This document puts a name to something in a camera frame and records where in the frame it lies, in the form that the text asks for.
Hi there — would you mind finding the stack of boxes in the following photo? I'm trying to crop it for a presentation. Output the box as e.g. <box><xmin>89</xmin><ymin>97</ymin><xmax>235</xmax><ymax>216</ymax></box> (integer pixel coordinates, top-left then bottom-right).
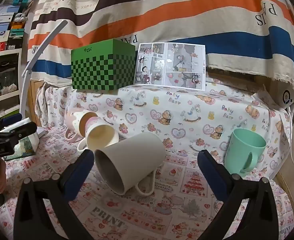
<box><xmin>0</xmin><ymin>0</ymin><xmax>35</xmax><ymax>54</ymax></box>

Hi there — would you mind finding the mint green cup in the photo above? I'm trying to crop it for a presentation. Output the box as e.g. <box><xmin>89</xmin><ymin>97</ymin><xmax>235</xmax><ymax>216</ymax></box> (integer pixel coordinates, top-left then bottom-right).
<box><xmin>223</xmin><ymin>128</ymin><xmax>267</xmax><ymax>177</ymax></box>

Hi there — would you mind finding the white bag with green print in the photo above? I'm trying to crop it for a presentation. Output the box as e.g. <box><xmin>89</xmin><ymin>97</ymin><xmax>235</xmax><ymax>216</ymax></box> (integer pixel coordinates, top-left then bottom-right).
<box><xmin>1</xmin><ymin>118</ymin><xmax>41</xmax><ymax>157</ymax></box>

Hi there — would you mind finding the beige cup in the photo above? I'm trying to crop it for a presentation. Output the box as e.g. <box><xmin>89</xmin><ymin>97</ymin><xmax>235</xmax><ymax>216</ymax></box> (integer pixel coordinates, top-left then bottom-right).
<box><xmin>94</xmin><ymin>132</ymin><xmax>166</xmax><ymax>196</ymax></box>

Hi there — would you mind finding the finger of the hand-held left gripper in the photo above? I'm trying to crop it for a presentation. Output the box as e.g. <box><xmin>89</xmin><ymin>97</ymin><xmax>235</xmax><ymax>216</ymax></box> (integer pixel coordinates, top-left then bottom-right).
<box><xmin>0</xmin><ymin>121</ymin><xmax>38</xmax><ymax>141</ymax></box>
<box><xmin>0</xmin><ymin>113</ymin><xmax>23</xmax><ymax>130</ymax></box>

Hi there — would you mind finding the striped cloth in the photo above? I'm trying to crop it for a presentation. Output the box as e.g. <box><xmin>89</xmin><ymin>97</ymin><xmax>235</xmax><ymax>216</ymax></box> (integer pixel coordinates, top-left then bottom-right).
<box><xmin>26</xmin><ymin>0</ymin><xmax>294</xmax><ymax>92</ymax></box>

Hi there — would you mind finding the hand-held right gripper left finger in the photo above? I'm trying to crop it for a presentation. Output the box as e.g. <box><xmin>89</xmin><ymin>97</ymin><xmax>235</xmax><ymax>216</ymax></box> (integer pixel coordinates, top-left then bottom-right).
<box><xmin>13</xmin><ymin>149</ymin><xmax>95</xmax><ymax>240</ymax></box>

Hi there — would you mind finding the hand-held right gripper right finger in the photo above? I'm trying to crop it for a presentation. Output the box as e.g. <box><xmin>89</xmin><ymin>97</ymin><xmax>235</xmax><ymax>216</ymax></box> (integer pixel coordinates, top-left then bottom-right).
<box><xmin>197</xmin><ymin>150</ymin><xmax>280</xmax><ymax>240</ymax></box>

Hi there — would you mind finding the white round device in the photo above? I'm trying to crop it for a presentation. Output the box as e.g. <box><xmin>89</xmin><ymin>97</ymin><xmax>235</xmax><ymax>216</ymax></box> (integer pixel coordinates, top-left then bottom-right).
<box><xmin>278</xmin><ymin>88</ymin><xmax>294</xmax><ymax>109</ymax></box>

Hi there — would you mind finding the comic print sheet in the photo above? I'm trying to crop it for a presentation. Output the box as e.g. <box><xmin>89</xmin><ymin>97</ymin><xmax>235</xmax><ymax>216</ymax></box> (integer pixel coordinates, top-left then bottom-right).
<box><xmin>134</xmin><ymin>42</ymin><xmax>207</xmax><ymax>90</ymax></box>

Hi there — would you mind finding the white shelf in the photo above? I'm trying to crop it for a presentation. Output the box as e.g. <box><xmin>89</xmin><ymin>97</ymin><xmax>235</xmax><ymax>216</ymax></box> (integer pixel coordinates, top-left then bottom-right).
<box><xmin>0</xmin><ymin>0</ymin><xmax>36</xmax><ymax>122</ymax></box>

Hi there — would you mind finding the white desk lamp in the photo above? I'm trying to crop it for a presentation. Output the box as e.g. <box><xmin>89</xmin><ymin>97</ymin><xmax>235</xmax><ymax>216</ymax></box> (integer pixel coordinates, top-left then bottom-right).
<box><xmin>19</xmin><ymin>20</ymin><xmax>68</xmax><ymax>122</ymax></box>

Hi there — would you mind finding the wooden cabinet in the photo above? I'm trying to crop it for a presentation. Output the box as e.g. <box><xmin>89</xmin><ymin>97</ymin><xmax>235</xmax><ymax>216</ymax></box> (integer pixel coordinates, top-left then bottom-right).
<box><xmin>28</xmin><ymin>78</ymin><xmax>47</xmax><ymax>128</ymax></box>

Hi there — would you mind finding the cream cup with pink band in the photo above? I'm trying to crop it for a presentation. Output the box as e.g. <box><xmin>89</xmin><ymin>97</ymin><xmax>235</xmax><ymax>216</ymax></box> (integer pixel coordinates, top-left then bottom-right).
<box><xmin>77</xmin><ymin>116</ymin><xmax>120</xmax><ymax>152</ymax></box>

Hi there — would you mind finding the green checkered box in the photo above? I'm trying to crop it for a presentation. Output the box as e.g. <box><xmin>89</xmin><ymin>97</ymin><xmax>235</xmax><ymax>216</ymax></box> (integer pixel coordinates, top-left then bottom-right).
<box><xmin>71</xmin><ymin>39</ymin><xmax>137</xmax><ymax>91</ymax></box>

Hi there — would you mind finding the bear print blanket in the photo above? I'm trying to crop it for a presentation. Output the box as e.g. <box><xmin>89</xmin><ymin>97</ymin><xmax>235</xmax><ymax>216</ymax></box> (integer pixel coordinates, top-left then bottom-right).
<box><xmin>36</xmin><ymin>76</ymin><xmax>292</xmax><ymax>179</ymax></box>

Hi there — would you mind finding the person's left hand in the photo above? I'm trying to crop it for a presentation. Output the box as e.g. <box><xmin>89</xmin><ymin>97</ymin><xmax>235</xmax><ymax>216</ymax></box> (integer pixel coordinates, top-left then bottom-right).
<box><xmin>0</xmin><ymin>164</ymin><xmax>7</xmax><ymax>193</ymax></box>

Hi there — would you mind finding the pink printed cloth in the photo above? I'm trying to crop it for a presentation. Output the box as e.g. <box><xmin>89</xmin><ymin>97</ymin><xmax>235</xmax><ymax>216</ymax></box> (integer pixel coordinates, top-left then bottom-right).
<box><xmin>0</xmin><ymin>127</ymin><xmax>294</xmax><ymax>240</ymax></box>

